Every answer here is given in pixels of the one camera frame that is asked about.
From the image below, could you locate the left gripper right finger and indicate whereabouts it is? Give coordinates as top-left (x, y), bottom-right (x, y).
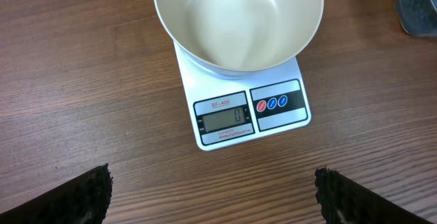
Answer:
top-left (315, 167), bottom-right (429, 224)

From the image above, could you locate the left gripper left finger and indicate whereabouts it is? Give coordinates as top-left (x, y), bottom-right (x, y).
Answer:
top-left (1, 164), bottom-right (113, 224)

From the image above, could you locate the white digital kitchen scale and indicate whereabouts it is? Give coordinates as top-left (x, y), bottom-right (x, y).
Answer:
top-left (175, 46), bottom-right (312, 151)

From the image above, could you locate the white bowl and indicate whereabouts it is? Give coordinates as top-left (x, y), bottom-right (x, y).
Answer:
top-left (154, 0), bottom-right (324, 76)

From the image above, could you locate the clear plastic container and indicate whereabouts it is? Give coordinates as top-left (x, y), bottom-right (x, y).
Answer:
top-left (394, 0), bottom-right (437, 39)

